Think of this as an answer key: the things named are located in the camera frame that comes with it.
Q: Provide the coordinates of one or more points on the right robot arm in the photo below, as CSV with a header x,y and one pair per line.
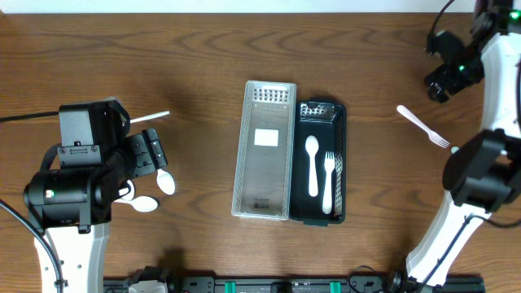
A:
x,y
483,174

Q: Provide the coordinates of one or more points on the black plastic mesh basket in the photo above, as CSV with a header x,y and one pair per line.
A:
x,y
325,120

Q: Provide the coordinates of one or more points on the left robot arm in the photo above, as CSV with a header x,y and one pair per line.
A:
x,y
69,200

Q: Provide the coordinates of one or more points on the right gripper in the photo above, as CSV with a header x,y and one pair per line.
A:
x,y
453,85

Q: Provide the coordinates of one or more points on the white plastic spoon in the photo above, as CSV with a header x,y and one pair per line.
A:
x,y
311,147
127,191
165,182
141,204
149,117

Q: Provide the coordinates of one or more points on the clear plastic mesh basket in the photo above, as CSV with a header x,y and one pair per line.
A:
x,y
262,183

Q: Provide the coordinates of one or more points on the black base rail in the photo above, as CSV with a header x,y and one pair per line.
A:
x,y
154,279

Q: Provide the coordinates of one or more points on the white label in basket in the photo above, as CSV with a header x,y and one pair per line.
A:
x,y
266,137

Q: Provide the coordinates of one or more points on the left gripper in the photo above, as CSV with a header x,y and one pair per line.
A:
x,y
144,148

